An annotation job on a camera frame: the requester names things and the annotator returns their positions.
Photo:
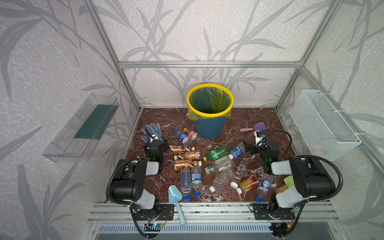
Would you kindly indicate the small circuit board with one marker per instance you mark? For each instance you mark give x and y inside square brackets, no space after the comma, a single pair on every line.
[154,227]

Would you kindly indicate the orange red juice bottle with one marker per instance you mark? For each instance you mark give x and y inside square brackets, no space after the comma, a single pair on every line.
[247,185]

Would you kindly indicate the Pepsi bottle blue cap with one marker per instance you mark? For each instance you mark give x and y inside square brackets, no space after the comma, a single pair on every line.
[183,138]

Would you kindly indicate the clear square bottle green-white cap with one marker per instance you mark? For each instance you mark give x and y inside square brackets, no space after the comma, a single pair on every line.
[220,164]

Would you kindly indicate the aluminium front rail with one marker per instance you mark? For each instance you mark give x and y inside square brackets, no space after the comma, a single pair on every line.
[211,212]

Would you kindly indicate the teal bin with yellow rim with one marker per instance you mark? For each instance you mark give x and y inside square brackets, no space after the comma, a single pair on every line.
[210,129]

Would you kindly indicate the blue dotted work glove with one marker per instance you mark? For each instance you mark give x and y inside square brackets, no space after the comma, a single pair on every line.
[152,132]

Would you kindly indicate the middle brown coffee bottle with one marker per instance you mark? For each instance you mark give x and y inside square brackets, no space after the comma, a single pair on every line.
[191,155]

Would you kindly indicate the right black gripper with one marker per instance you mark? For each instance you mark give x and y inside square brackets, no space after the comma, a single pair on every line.
[252,147]

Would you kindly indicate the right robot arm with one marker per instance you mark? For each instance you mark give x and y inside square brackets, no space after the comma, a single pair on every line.
[315,178]

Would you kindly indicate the bottom brown coffee bottle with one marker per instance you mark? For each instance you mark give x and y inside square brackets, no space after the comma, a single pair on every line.
[181,164]

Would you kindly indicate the clear grape juice bottle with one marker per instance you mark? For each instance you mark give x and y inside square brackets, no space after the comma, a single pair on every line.
[239,174]

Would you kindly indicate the red label bottle yellow cap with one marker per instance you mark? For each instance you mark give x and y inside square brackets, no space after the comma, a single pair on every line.
[193,135]

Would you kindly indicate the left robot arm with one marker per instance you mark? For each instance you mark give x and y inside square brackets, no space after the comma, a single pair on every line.
[127,183]

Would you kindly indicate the light blue plastic trowel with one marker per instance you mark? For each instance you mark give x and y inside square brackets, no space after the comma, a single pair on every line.
[174,197]

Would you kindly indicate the light green plastic piece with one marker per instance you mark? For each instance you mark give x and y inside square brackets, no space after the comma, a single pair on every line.
[289,181]

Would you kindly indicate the white wire mesh basket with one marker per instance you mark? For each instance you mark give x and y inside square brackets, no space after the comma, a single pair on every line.
[325,131]

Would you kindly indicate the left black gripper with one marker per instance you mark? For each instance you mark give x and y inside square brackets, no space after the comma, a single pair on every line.
[153,142]

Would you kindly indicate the green Sprite bottle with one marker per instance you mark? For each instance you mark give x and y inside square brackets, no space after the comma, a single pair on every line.
[216,154]

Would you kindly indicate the small blue label water bottle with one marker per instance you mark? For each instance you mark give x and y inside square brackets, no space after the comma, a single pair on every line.
[264,186]

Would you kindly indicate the clear acrylic wall shelf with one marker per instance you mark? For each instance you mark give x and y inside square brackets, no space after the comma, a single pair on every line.
[78,139]

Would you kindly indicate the purple pink toy scoop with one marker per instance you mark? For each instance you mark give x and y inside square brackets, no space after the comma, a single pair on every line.
[261,126]

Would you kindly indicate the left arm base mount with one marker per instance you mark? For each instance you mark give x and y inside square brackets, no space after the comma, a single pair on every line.
[163,212]

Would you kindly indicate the yellow-green bin liner bag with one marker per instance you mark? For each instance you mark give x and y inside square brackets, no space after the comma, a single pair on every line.
[209,101]

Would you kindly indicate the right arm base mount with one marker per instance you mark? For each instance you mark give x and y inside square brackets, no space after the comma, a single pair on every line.
[270,212]

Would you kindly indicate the brown coffee bottle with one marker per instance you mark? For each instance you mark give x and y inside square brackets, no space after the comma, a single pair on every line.
[191,155]
[179,149]
[181,164]

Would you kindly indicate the clear ribbed bottle white cap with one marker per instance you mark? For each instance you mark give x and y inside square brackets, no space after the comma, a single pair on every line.
[222,179]

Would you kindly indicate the blue-cap water bottle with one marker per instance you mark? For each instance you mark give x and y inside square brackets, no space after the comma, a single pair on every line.
[196,177]
[186,184]

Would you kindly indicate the wooden handle tool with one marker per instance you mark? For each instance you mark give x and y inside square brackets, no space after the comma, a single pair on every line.
[281,189]

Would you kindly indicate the top brown coffee bottle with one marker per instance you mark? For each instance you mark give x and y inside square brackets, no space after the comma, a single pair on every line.
[179,149]

